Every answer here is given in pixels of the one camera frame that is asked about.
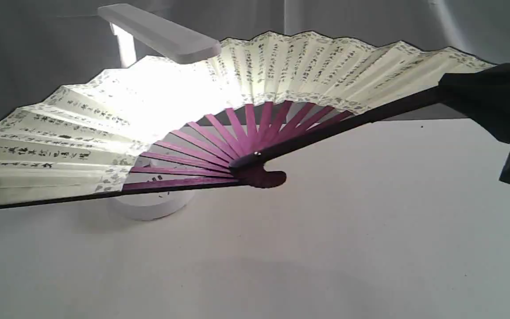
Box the paper folding fan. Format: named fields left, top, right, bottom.
left=0, top=31, right=494, bottom=207

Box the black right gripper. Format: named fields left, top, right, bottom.
left=439, top=63, right=510, bottom=184

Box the white desk lamp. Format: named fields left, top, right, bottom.
left=97, top=4, right=221, bottom=221

